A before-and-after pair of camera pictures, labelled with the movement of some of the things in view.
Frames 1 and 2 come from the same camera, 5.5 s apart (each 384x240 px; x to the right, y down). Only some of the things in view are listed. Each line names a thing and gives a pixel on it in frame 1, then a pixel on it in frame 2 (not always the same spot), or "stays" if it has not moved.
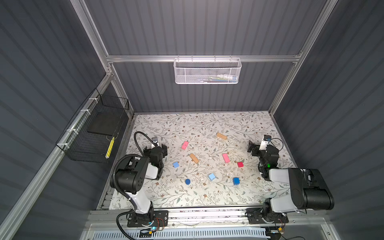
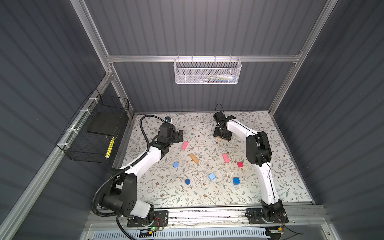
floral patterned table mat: (208, 163) stays
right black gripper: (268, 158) to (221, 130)
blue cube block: (236, 181) stays
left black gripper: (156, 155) to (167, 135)
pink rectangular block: (226, 158) stays
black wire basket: (91, 135) stays
